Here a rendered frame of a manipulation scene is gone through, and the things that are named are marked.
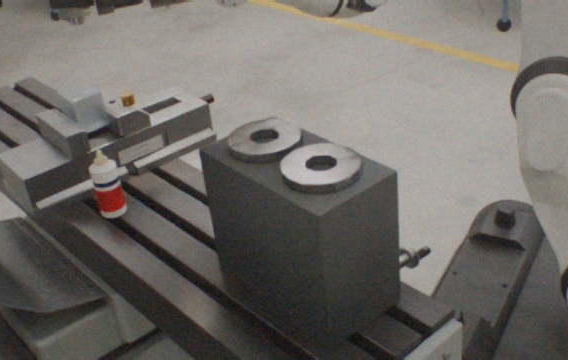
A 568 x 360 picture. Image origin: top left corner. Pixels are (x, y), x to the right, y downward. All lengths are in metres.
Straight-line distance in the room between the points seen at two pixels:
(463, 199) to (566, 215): 1.53
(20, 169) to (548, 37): 0.83
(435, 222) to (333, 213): 1.91
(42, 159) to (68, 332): 0.28
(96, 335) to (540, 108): 0.75
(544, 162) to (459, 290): 0.38
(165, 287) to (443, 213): 1.83
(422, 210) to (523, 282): 1.26
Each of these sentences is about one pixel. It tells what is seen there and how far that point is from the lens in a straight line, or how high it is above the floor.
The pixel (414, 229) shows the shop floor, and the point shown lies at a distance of 2.62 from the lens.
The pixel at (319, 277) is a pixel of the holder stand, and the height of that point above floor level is 1.02.
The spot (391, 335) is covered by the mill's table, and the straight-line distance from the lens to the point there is 0.87.
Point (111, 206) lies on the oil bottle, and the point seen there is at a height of 0.94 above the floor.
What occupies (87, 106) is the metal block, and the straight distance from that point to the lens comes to 1.22.
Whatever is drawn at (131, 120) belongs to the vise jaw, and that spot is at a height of 1.01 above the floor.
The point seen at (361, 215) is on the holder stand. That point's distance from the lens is 0.79.
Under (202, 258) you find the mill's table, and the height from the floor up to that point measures 0.92.
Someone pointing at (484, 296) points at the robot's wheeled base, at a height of 0.59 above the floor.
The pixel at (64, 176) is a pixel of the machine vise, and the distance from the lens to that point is 1.21.
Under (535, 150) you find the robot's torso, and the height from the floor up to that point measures 0.95.
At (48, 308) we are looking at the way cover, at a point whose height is 0.87.
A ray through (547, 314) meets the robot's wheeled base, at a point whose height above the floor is 0.57.
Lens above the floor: 1.52
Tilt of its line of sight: 31 degrees down
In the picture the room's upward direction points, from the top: 6 degrees counter-clockwise
